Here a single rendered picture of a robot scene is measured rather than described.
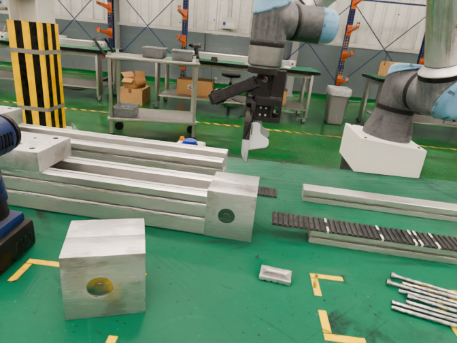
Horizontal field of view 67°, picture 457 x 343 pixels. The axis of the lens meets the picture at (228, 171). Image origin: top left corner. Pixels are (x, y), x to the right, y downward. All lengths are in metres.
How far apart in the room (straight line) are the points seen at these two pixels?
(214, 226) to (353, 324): 0.28
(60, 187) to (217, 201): 0.31
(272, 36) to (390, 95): 0.54
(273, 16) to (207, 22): 7.59
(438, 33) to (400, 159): 0.36
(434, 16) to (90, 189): 0.89
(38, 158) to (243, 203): 0.39
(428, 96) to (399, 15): 7.70
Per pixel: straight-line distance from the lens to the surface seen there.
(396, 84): 1.19
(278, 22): 0.77
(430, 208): 0.94
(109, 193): 0.70
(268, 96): 0.80
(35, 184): 0.77
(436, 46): 1.07
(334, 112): 5.72
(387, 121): 1.20
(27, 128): 1.08
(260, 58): 0.77
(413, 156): 1.20
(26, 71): 3.95
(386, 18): 8.70
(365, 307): 0.59
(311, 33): 0.82
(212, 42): 8.29
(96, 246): 0.48
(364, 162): 1.15
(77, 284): 0.49
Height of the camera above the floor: 1.13
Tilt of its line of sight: 21 degrees down
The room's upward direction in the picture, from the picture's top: 6 degrees clockwise
